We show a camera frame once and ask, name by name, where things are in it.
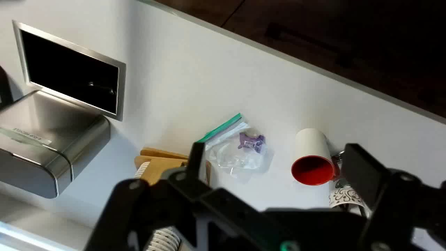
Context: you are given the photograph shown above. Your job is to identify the stainless steel trash bin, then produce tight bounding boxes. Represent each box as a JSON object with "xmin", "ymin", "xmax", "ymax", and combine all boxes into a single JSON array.
[{"xmin": 0, "ymin": 92, "xmax": 110, "ymax": 198}]

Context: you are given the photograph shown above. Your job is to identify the white mug red inside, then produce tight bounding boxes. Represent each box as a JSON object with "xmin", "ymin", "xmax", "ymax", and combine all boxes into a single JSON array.
[{"xmin": 291, "ymin": 128, "xmax": 336, "ymax": 185}]

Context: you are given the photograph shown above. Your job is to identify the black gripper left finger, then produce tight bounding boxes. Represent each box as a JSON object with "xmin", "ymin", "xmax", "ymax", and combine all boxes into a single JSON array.
[{"xmin": 85, "ymin": 142, "xmax": 210, "ymax": 251}]

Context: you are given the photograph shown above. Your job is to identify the wooden coffee cup holder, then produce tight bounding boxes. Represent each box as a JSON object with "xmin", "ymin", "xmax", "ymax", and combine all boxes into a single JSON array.
[{"xmin": 133, "ymin": 146, "xmax": 213, "ymax": 187}]

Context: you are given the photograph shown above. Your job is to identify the clear zip bag green seal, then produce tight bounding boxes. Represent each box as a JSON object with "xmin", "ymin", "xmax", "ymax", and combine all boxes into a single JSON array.
[{"xmin": 199, "ymin": 113, "xmax": 273, "ymax": 180}]

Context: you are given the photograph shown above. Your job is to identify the stack of patterned paper cups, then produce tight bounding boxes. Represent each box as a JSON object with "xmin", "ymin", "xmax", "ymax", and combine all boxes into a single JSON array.
[{"xmin": 329, "ymin": 184, "xmax": 366, "ymax": 216}]

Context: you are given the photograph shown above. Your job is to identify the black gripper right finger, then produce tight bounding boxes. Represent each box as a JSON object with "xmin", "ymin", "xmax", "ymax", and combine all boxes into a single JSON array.
[{"xmin": 341, "ymin": 143, "xmax": 446, "ymax": 251}]

